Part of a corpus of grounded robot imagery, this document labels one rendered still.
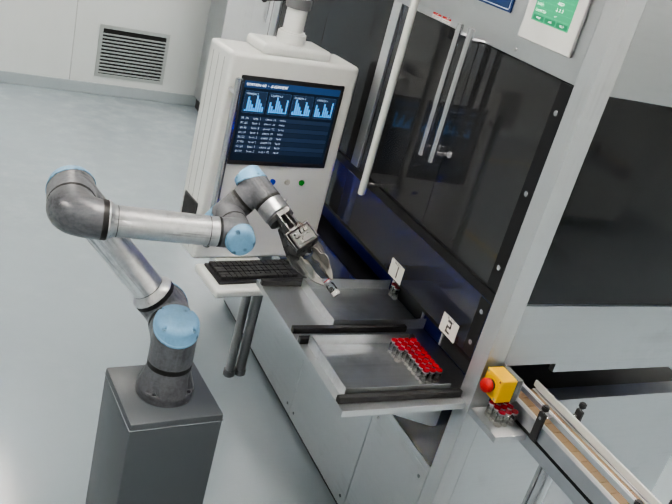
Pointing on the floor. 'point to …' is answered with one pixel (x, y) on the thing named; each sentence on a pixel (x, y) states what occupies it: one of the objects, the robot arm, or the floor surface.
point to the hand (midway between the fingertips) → (324, 279)
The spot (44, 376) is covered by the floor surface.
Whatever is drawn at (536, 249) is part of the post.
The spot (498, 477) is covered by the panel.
